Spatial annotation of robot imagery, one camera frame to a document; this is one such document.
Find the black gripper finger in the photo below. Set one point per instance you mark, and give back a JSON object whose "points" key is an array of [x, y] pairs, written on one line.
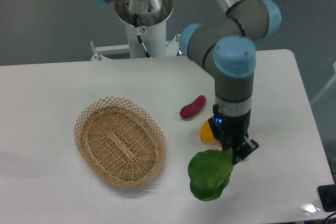
{"points": [[220, 132], [242, 147]]}

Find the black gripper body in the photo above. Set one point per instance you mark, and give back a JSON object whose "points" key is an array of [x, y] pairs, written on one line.
{"points": [[238, 124]]}

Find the green bok choy vegetable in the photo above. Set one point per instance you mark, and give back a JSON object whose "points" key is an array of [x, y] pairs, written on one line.
{"points": [[209, 173]]}

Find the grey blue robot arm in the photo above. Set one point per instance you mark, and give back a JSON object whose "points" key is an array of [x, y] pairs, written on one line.
{"points": [[227, 52]]}

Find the yellow mango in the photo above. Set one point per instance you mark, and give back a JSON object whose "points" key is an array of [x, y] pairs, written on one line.
{"points": [[207, 132]]}

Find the purple sweet potato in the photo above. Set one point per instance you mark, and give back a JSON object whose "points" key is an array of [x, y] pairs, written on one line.
{"points": [[192, 109]]}

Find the black device at edge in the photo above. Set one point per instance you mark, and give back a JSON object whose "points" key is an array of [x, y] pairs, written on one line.
{"points": [[327, 197]]}

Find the woven wicker basket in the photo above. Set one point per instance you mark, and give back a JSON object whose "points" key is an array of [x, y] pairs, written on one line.
{"points": [[120, 142]]}

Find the white frame at right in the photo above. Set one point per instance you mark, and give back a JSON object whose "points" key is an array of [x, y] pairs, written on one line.
{"points": [[327, 88]]}

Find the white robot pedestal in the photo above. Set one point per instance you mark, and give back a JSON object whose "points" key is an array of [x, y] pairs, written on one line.
{"points": [[142, 42]]}

